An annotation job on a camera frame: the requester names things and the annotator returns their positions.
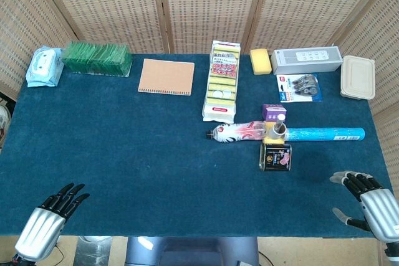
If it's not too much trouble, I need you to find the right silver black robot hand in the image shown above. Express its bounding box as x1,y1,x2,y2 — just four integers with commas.
329,171,399,250

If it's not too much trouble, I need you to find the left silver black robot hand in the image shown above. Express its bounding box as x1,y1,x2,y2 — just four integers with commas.
14,183,90,262

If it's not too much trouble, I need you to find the silver metal plate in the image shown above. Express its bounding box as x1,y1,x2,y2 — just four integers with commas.
75,236,113,266

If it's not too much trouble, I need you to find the light blue cylinder roll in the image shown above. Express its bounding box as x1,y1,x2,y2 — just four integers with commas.
285,126,366,142

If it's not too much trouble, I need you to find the dark blue table cloth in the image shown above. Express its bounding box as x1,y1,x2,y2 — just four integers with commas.
0,52,394,238

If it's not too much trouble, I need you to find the white round floor appliance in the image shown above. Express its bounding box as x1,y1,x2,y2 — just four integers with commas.
0,103,12,145

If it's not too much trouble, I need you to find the black luncheon meat can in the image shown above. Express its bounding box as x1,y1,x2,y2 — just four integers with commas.
259,143,293,173

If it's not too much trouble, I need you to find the beige lidded food container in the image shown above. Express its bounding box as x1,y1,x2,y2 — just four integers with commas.
339,55,377,101

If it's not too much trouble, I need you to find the yellow sponge block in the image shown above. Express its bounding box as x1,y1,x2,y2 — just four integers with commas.
262,120,286,148

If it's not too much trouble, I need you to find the correction tape blister pack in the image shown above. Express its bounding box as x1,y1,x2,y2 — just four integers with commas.
276,74,324,103

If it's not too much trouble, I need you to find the small purple box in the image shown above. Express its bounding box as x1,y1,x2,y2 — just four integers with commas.
261,103,287,123

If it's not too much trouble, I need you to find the dark grey robot torso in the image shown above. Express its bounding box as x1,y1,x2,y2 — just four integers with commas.
124,236,260,266

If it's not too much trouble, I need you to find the light blue wet wipes pack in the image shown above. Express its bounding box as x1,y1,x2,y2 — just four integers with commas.
26,46,65,88

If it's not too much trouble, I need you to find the red white labelled plastic bottle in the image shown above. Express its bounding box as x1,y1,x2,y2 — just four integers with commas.
204,120,266,145

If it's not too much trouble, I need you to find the white power strip box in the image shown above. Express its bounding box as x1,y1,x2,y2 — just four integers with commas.
269,45,342,75

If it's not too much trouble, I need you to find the clear box of green packets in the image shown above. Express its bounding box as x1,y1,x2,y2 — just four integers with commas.
61,40,133,77

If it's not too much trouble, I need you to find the yellow sponge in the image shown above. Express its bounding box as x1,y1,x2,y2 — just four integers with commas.
249,48,272,75

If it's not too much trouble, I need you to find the orange spiral notebook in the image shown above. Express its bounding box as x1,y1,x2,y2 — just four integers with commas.
138,58,196,97

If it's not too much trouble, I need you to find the packaged yellow sponges pack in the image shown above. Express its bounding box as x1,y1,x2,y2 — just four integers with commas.
201,40,241,124

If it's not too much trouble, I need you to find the bamboo folding screen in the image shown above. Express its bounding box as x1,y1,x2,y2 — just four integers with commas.
0,0,399,186

